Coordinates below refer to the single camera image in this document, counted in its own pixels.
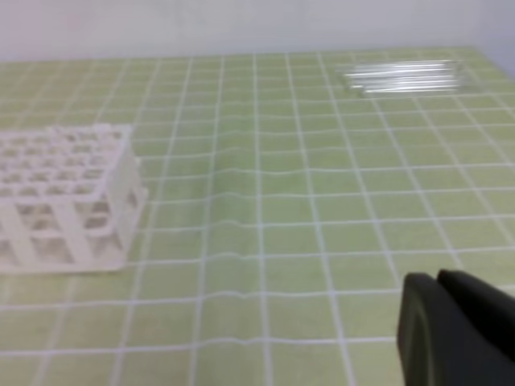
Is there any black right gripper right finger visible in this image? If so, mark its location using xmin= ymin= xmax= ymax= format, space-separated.
xmin=437 ymin=269 xmax=514 ymax=354

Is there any white plastic test tube rack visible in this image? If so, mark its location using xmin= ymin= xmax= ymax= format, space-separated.
xmin=1 ymin=124 xmax=148 ymax=274

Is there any glass test tube lying flat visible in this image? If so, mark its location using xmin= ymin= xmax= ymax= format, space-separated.
xmin=335 ymin=60 xmax=463 ymax=77
xmin=349 ymin=75 xmax=465 ymax=88
xmin=355 ymin=87 xmax=470 ymax=97

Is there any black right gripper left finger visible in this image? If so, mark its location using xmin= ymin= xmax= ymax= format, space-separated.
xmin=397 ymin=273 xmax=514 ymax=385

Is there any green checkered tablecloth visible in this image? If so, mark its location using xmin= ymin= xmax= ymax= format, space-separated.
xmin=1 ymin=48 xmax=514 ymax=385

